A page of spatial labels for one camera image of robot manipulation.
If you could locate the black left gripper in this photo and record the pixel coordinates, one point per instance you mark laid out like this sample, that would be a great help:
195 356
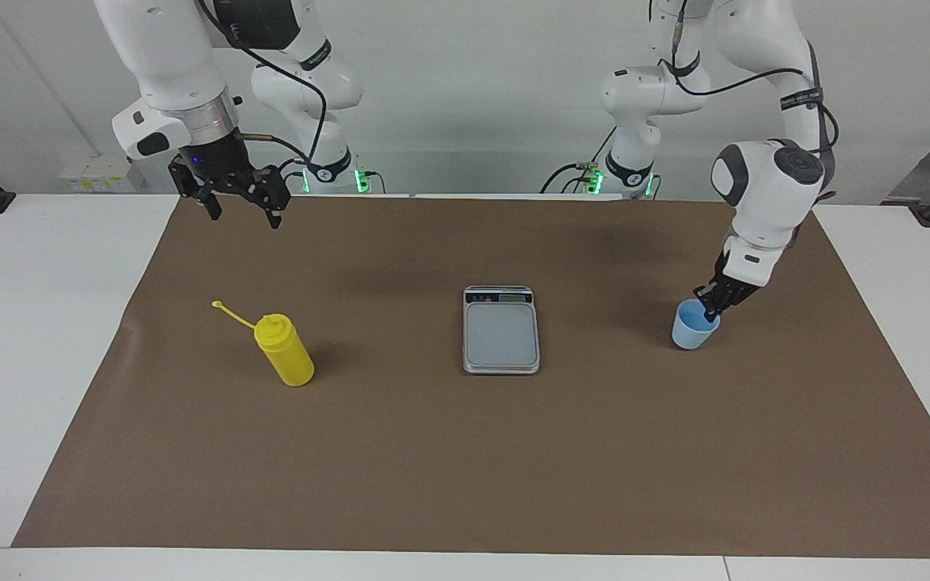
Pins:
735 282

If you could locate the brown table mat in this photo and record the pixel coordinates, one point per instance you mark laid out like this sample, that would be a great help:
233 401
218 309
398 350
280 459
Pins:
433 468

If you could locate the yellow squeeze bottle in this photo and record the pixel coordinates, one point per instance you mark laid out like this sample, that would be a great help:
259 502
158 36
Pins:
287 355

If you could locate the light blue plastic cup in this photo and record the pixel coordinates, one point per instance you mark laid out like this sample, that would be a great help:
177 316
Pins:
687 335

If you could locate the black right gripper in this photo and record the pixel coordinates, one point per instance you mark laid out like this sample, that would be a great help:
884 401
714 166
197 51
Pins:
215 165

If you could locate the silver digital kitchen scale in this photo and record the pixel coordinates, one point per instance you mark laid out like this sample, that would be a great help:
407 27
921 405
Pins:
501 335

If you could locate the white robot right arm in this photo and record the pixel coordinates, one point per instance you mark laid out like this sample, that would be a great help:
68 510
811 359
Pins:
166 56

